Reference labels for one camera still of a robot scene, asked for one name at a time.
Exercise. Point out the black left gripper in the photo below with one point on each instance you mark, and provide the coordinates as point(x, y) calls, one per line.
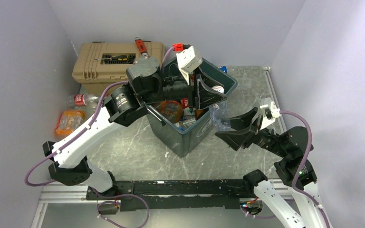
point(205, 95)

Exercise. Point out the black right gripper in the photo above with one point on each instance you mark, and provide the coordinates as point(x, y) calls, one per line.
point(234, 138)

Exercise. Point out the clear bottle blue label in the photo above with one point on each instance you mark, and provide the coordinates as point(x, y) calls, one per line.
point(219, 116)

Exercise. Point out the large orange bottle front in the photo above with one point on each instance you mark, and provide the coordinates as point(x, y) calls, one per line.
point(170, 109)

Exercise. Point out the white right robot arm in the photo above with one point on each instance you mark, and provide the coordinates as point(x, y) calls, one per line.
point(294, 170)

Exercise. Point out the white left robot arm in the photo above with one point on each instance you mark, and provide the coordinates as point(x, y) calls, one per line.
point(118, 110)

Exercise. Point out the blue cap bottle behind bin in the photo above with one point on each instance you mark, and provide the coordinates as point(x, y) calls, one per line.
point(223, 69)

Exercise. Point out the dark green plastic bin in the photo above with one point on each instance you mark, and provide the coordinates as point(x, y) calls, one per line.
point(181, 142)

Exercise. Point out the black yellow screwdriver in toolbox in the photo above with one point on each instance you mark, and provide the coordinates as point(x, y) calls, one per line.
point(114, 58)

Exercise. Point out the tan plastic toolbox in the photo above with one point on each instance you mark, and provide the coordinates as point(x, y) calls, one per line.
point(95, 75)

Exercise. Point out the clear bottle red label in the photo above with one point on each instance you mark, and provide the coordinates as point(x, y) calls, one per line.
point(81, 100)

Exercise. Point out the crushed orange bottle left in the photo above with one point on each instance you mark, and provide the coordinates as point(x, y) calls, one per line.
point(69, 121)

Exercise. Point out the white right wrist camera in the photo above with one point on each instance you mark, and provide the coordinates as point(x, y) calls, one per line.
point(269, 111)

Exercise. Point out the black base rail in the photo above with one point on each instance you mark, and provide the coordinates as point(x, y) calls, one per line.
point(179, 194)

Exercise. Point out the red handled adjustable wrench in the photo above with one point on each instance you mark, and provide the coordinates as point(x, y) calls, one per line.
point(141, 46)

